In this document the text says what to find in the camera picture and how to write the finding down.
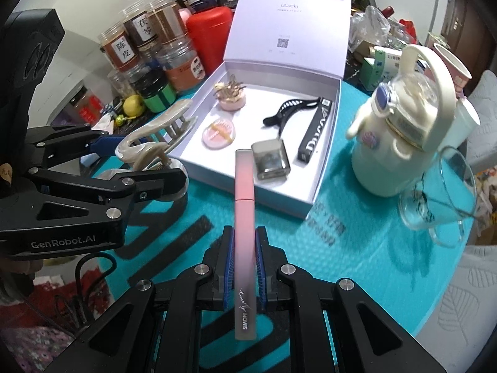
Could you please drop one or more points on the pink paper cup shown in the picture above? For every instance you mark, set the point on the pink paper cup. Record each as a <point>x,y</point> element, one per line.
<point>452,66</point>

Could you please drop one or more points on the clear jar with brown contents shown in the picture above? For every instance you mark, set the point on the clear jar with brown contents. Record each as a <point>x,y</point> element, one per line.
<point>165,19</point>

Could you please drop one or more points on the grey square case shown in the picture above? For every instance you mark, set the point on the grey square case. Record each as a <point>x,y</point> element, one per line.
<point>270,159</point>

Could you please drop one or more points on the clear plastic bag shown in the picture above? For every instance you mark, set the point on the clear plastic bag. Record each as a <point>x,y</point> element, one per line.
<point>369,27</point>

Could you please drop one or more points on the white gift box with lid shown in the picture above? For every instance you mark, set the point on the white gift box with lid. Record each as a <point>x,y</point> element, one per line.
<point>256,101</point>

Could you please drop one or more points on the clear jar with reddish contents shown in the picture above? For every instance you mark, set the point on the clear jar with reddish contents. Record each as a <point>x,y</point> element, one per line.
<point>118,48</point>

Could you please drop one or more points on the clear jar with dark contents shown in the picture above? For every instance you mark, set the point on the clear jar with dark contents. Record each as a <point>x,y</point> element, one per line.
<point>139,27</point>

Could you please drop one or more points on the red canister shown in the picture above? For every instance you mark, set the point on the red canister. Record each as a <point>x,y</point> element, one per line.
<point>209,27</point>

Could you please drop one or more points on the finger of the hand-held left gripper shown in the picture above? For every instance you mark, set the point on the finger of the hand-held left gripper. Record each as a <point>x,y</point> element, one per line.
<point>155,186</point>
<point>105,144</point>

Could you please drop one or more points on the small clear jar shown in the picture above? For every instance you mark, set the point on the small clear jar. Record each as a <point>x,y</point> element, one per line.
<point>124,81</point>

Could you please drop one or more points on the red label box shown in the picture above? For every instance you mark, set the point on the red label box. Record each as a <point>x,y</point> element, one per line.
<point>87,107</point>

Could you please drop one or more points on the pearl hair claw clip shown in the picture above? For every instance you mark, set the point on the pearl hair claw clip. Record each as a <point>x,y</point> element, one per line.
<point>155,134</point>

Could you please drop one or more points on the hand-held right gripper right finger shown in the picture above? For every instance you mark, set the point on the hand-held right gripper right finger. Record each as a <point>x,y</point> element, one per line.
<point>261,268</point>

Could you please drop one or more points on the floral cloth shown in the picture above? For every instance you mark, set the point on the floral cloth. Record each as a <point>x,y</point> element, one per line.
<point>35,345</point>

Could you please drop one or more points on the brown wooden door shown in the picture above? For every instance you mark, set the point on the brown wooden door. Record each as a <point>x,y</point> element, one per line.
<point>462,19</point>

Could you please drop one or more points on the black hair clip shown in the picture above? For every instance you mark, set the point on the black hair clip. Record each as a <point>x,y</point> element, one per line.
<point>289,110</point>

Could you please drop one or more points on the pink round compact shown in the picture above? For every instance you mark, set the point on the pink round compact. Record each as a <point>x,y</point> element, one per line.
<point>233,105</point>

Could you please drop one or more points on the pink gradient cosmetic tube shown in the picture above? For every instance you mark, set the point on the pink gradient cosmetic tube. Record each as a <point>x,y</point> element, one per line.
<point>244,221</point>

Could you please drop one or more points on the white cup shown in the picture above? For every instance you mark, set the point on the white cup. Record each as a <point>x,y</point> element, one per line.
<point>464,120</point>

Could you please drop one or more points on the glass mug with cartoon print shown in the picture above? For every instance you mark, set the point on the glass mug with cartoon print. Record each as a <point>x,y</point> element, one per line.
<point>438,194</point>

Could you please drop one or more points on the teal bubble mailer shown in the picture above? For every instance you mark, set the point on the teal bubble mailer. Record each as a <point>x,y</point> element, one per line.
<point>349,260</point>

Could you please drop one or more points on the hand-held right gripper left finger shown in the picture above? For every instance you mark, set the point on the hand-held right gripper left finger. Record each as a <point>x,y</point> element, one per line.
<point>229,264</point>

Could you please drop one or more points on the pink container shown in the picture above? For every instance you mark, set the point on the pink container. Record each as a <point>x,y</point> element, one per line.
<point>185,13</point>

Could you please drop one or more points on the pink round tin with band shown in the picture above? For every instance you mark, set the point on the pink round tin with band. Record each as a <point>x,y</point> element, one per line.
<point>218,134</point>

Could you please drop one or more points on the clear jar with orange label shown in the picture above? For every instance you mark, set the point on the clear jar with orange label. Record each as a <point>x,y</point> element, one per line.
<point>180,66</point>

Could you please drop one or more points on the green and white medicine box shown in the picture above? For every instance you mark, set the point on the green and white medicine box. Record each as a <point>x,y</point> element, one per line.
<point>382,66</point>

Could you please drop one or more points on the yellow fruit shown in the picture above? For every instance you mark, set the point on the yellow fruit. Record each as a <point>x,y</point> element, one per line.
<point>132,105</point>

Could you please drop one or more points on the black long cosmetic box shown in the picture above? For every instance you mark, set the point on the black long cosmetic box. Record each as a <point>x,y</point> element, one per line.
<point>315,132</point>

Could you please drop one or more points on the green jar with black lid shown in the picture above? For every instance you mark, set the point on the green jar with black lid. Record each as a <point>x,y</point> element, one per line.
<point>155,91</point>

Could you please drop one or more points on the clear star bear hair clip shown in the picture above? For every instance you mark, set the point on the clear star bear hair clip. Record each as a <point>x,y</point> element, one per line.
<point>231,87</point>

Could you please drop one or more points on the cream water bottle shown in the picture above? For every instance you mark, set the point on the cream water bottle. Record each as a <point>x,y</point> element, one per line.
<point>403,124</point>

